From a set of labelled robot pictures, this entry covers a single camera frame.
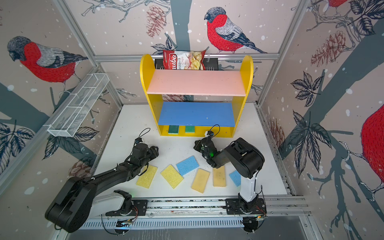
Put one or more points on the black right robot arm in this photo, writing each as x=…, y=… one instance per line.
x=247, y=160

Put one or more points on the blue sponge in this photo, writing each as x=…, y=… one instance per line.
x=236, y=178
x=187, y=165

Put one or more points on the blue sponge centre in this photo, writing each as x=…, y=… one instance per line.
x=187, y=165

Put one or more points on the aluminium rail frame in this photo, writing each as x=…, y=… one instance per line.
x=277, y=205

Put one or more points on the orange yellow sponge tilted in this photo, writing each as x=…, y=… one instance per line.
x=200, y=181

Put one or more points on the blue sponge right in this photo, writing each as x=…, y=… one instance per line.
x=236, y=178

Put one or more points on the yellow sponge far left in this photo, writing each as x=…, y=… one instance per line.
x=145, y=180

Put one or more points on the dark green sponge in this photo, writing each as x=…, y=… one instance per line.
x=173, y=130

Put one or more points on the yellow shelf unit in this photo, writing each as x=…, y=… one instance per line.
x=220, y=117

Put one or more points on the red cassava chips bag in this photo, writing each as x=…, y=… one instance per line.
x=183, y=60

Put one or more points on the light green sponge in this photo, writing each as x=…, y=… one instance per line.
x=190, y=129

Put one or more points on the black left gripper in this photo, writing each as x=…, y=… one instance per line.
x=153, y=152

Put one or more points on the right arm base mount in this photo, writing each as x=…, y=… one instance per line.
x=240, y=207

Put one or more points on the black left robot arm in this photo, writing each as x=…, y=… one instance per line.
x=72, y=206

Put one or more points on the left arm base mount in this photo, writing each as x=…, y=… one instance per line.
x=127, y=206

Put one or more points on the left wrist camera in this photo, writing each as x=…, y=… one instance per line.
x=138, y=139

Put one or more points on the tan sponge upright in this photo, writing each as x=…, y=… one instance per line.
x=219, y=177

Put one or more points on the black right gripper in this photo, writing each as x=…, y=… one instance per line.
x=197, y=146

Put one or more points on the black wire basket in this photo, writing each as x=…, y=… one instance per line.
x=210, y=64

